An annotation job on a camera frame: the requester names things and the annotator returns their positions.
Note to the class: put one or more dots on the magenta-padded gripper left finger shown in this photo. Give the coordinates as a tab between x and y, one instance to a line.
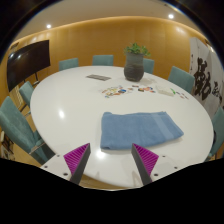
77	159

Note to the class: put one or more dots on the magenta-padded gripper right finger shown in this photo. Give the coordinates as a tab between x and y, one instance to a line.
146	159

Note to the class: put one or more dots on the blue terry towel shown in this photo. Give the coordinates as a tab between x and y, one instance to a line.
140	130

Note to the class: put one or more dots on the small colourful stickers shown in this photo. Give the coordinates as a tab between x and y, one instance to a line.
146	89

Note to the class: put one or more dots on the white tissue pack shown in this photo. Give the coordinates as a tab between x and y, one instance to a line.
164	91

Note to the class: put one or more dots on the teal chairs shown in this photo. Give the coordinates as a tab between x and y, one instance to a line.
13	123

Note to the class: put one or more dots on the green marker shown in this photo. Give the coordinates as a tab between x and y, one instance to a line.
173	90

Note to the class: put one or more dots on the colourful sticker sheet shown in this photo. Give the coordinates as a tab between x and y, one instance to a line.
113	91

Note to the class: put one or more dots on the potted plant in grey pot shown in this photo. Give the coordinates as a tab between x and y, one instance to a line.
134	68

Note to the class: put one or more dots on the white calligraphy folding screen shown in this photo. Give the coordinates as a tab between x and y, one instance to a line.
203	80

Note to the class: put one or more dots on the black television screen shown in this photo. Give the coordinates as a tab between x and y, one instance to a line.
26	63

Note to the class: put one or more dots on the recessed ceiling lights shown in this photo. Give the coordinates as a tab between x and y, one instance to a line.
171	16

